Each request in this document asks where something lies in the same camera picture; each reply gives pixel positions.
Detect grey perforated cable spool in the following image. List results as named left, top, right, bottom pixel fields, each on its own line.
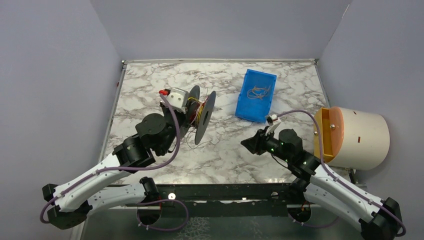
left=186, top=85, right=216, bottom=145

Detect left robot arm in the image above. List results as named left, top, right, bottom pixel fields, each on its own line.
left=39, top=98, right=203, bottom=230

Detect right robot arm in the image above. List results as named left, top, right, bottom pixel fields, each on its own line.
left=240, top=128, right=405, bottom=240

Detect blue plastic bin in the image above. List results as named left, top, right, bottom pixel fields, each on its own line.
left=235, top=69, right=277, bottom=123

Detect yellow and cream cylinder fixture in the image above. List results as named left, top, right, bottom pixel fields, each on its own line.
left=313, top=106, right=390, bottom=171

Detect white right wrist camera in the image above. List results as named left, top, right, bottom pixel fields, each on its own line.
left=265, top=114, right=282, bottom=135

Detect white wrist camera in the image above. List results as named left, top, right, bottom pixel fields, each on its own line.
left=159, top=87, right=189, bottom=114
left=265, top=114, right=282, bottom=135

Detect red wire on spool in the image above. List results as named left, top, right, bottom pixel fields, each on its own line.
left=190, top=97, right=210, bottom=128

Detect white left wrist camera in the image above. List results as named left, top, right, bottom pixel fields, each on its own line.
left=159, top=87, right=189, bottom=114

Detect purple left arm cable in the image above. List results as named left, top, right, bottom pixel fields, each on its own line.
left=39, top=94, right=190, bottom=232

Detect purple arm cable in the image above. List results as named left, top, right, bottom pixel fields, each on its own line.
left=276, top=109, right=407, bottom=238
left=39, top=94, right=190, bottom=232

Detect beige wires in bin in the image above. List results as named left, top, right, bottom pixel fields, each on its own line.
left=246, top=85, right=273, bottom=101

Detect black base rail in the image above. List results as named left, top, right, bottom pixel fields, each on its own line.
left=136, top=183, right=307, bottom=220

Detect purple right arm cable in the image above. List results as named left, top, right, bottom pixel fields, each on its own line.
left=276, top=109, right=407, bottom=238

